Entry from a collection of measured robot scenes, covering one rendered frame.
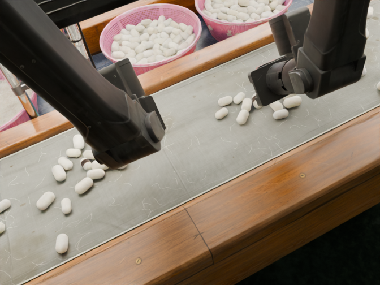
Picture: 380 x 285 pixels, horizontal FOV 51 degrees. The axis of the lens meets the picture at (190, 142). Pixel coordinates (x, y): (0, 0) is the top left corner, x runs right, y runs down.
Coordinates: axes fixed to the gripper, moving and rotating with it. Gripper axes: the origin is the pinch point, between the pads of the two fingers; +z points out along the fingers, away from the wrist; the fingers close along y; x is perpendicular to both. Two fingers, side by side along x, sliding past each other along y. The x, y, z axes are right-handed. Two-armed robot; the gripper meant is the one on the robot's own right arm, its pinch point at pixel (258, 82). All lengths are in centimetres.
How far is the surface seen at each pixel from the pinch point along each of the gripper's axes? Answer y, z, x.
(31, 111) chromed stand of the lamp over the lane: 43.0, 20.0, -12.7
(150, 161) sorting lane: 25.5, 4.4, 5.8
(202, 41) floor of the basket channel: -5.3, 36.8, -13.4
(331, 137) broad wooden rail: -5.6, -8.7, 13.9
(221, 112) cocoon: 7.7, 5.2, 3.1
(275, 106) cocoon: -2.2, 1.6, 6.1
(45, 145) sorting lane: 43.2, 17.0, -5.0
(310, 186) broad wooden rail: 4.3, -13.9, 18.3
